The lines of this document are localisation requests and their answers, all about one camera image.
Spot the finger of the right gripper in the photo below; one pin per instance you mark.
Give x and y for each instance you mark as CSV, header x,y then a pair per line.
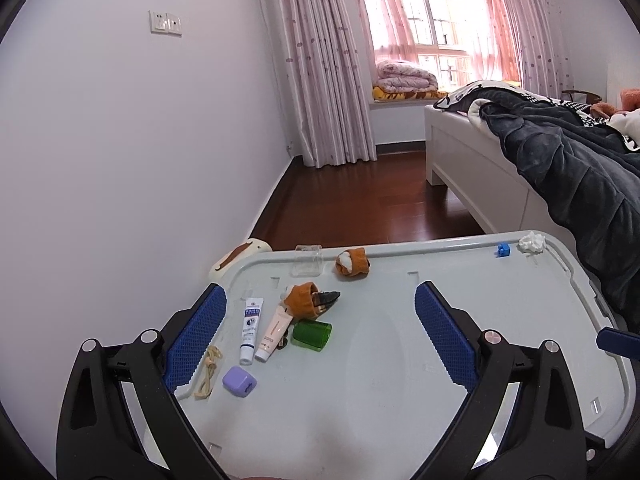
x,y
619,342

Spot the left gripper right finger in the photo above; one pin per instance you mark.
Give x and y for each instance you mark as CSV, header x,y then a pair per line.
x,y
520,418

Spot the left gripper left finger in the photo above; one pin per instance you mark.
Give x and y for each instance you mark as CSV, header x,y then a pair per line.
x,y
96,435

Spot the purple earbud case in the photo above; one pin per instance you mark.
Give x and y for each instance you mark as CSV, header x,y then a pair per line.
x,y
239,382

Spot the crumpled white tissue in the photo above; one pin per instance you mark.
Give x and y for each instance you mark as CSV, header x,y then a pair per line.
x,y
532,243

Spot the small blue cube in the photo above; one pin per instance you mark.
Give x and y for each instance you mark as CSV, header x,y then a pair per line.
x,y
503,250

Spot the dark grey blanket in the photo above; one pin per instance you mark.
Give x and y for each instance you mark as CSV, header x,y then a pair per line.
x,y
590,186

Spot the white blue ointment tube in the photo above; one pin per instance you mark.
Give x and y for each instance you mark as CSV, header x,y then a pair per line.
x,y
251,317

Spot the pink cosmetic tube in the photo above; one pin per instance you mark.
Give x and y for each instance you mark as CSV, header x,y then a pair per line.
x,y
273,334

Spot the white brown plush toy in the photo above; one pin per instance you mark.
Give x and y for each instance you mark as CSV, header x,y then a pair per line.
x,y
250,247

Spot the black hair clip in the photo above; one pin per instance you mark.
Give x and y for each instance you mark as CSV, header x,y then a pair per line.
x,y
323,301

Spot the clear plastic box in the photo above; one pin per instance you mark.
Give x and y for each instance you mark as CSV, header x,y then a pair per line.
x,y
307,261

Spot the white black patterned pillow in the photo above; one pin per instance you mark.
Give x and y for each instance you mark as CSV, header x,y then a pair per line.
x,y
461,98

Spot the pink right curtain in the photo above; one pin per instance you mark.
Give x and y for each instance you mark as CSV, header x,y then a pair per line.
x,y
543,58

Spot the pink curtain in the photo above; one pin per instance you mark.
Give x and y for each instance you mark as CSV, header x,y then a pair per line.
x,y
543,58
324,80

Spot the folded pink quilt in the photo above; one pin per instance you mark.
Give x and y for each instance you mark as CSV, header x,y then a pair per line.
x,y
398,80

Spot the pink left curtain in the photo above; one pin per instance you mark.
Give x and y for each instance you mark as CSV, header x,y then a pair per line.
x,y
324,80

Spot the window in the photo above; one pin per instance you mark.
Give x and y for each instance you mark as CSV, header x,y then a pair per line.
x,y
458,41

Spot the white bed frame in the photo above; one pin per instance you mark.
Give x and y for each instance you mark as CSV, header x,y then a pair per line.
x,y
472,165

